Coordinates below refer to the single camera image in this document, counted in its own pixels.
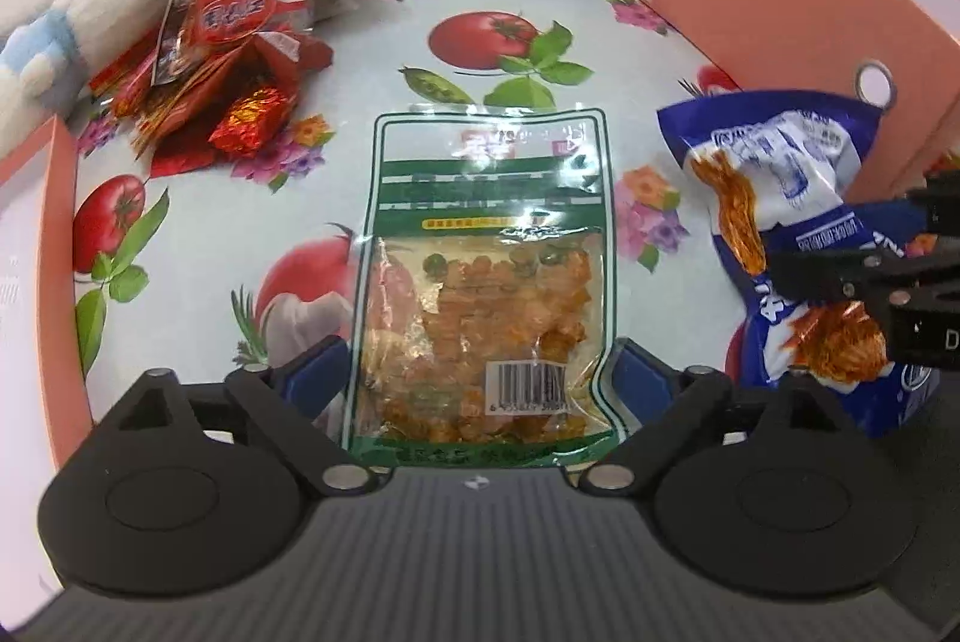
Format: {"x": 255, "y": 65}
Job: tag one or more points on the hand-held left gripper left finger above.
{"x": 319, "y": 376}

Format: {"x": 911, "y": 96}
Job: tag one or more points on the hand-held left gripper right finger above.
{"x": 637, "y": 379}

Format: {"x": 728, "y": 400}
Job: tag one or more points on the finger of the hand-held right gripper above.
{"x": 825, "y": 273}
{"x": 930, "y": 211}

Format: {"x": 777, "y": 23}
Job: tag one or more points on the blue white snack packet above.
{"x": 780, "y": 162}

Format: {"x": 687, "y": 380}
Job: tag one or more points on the green clear snack packet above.
{"x": 480, "y": 199}

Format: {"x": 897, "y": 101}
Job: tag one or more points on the red foil snack packet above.
{"x": 251, "y": 113}

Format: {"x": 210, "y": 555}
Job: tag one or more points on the red label clear snack packet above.
{"x": 229, "y": 12}

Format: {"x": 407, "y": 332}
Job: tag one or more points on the pink cardboard box lid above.
{"x": 37, "y": 282}

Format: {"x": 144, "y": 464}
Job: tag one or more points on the red plastic wrapper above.
{"x": 289, "y": 53}

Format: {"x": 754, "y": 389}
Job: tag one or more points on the fruit printed cloth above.
{"x": 480, "y": 79}

